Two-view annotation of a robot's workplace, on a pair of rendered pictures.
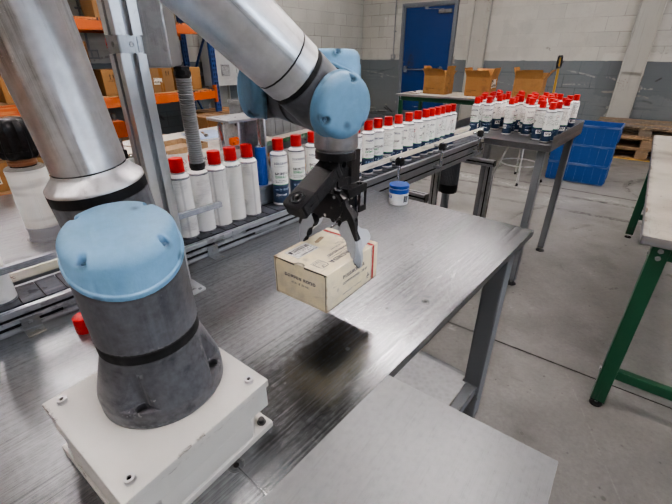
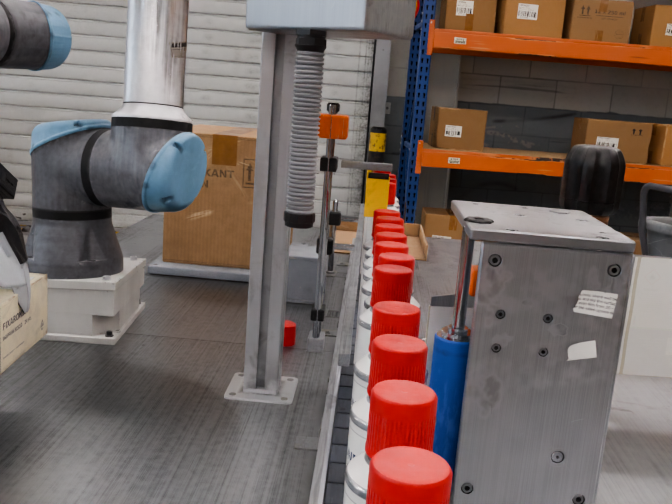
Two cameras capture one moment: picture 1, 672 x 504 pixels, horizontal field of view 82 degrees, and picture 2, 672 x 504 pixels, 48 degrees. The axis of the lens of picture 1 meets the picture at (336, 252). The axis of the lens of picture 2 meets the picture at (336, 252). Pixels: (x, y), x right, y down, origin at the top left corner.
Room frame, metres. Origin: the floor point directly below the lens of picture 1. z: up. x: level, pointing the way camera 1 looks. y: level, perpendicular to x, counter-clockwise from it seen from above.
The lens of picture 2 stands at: (1.54, -0.18, 1.23)
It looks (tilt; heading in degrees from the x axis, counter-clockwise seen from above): 12 degrees down; 141
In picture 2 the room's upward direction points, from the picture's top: 4 degrees clockwise
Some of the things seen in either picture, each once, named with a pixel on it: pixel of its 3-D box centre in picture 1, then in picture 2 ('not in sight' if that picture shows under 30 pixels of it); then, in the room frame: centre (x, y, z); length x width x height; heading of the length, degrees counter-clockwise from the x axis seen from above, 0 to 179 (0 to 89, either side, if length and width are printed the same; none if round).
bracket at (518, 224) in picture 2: (236, 117); (532, 222); (1.19, 0.29, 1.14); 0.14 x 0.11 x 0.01; 139
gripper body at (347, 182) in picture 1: (337, 183); not in sight; (0.68, 0.00, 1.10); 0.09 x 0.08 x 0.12; 143
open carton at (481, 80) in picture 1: (481, 81); not in sight; (5.84, -2.00, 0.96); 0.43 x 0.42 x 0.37; 50
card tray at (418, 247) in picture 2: not in sight; (374, 237); (0.05, 1.15, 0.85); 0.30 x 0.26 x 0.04; 139
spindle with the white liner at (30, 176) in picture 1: (29, 180); (581, 251); (0.93, 0.76, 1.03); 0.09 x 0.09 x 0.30
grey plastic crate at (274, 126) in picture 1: (277, 113); not in sight; (3.06, 0.44, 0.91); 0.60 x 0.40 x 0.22; 146
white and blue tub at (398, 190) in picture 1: (398, 193); not in sight; (1.32, -0.22, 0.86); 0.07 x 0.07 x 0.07
